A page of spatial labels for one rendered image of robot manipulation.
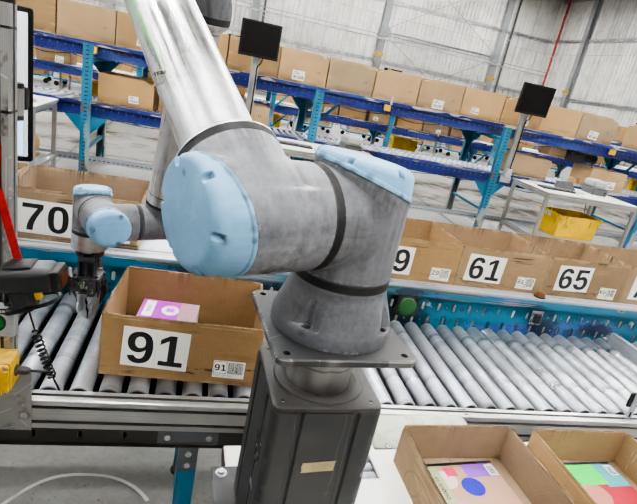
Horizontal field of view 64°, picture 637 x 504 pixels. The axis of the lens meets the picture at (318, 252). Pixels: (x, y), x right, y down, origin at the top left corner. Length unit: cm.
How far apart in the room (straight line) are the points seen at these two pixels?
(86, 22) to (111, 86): 69
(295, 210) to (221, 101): 20
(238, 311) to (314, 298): 87
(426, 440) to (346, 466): 41
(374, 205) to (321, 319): 18
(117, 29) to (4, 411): 524
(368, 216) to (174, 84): 32
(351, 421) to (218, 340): 56
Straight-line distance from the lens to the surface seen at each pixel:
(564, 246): 259
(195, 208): 59
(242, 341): 130
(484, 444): 135
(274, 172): 61
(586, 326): 241
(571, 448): 150
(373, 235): 69
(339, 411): 81
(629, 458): 158
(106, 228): 125
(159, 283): 157
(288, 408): 79
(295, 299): 75
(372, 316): 75
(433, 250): 192
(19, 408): 135
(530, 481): 132
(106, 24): 625
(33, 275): 111
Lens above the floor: 154
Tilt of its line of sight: 19 degrees down
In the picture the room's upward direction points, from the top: 12 degrees clockwise
